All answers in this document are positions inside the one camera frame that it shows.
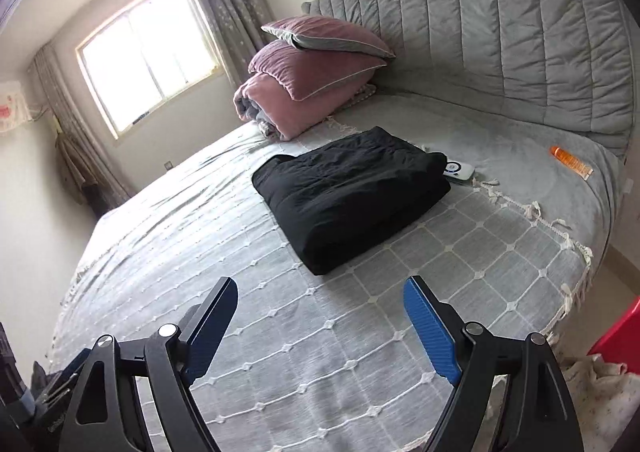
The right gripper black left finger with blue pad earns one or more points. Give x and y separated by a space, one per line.
105 413

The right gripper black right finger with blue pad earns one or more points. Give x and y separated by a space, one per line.
537 413

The black garment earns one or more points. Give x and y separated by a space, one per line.
340 200

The hanging olive clothing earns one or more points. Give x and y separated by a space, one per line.
77 176

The dark jacket beside bed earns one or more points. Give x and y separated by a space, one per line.
12 386

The floral white cloth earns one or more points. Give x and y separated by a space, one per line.
605 397

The red plastic box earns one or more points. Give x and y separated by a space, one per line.
621 342

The grey quilted bedspread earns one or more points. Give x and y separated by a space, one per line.
312 363

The grey curtain left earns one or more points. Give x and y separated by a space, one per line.
48 79

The grey fleece bed sheet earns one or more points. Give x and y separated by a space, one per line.
513 153

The orange tube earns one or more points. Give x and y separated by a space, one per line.
571 162

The white remote control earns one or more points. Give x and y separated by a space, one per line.
450 168

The pink folded quilt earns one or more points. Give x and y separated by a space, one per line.
262 99

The window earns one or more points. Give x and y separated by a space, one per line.
142 57

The grey padded headboard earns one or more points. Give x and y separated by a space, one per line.
564 64

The pink pillow lower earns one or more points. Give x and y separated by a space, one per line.
305 73

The pink grey pillow upper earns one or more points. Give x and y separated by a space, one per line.
321 33

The wall air conditioner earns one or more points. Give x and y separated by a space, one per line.
14 110

